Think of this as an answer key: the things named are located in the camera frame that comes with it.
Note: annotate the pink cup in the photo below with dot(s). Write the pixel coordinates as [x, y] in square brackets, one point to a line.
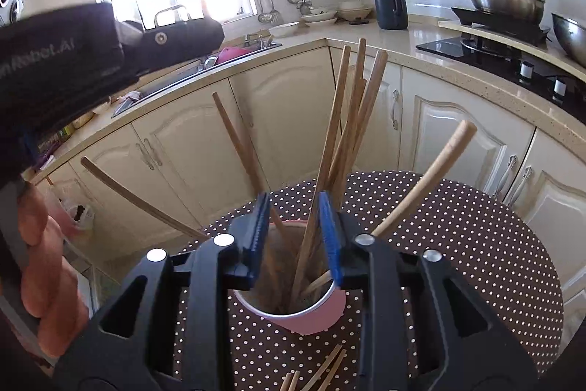
[316, 320]

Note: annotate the steel sink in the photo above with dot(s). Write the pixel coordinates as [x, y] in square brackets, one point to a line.
[169, 82]

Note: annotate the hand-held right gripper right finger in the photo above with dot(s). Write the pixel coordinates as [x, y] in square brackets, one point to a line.
[330, 240]

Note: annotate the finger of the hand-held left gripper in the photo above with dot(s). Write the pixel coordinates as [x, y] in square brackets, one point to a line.
[183, 38]

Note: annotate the black induction cooker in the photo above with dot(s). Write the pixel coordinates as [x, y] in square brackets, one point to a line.
[503, 29]

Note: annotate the steel faucet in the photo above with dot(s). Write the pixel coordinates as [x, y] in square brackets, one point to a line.
[170, 7]

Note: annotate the wooden chopstick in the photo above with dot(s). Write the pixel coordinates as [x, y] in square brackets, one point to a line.
[334, 370]
[286, 382]
[294, 381]
[322, 368]

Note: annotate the pink dish cloth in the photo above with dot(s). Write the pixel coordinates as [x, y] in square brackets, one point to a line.
[128, 98]

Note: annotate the small dark dish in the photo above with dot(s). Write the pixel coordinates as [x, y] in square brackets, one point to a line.
[358, 22]

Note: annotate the bunch of wooden chopsticks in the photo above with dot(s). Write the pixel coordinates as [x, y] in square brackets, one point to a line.
[423, 179]

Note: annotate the steel wok with lid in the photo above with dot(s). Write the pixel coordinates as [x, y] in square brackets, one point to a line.
[572, 38]

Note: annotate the large white bowl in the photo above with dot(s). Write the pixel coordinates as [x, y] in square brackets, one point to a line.
[355, 12]

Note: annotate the black gas stove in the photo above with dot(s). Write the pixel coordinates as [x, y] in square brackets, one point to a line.
[480, 52]

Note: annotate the dark electric kettle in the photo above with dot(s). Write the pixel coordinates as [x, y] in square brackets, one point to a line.
[389, 6]

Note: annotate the red plastic basin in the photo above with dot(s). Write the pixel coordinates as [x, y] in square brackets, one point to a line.
[233, 54]

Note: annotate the cream lower kitchen cabinets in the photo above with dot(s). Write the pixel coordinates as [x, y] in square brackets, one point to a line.
[284, 111]

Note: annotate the steel bowl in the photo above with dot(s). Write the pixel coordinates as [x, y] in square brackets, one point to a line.
[209, 61]

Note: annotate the polka dot round table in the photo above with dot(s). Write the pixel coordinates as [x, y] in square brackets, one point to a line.
[458, 281]

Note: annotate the person's left hand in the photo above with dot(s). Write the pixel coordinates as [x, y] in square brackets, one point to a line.
[50, 272]

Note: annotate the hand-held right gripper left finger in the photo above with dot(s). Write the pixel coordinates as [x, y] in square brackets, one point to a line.
[258, 235]

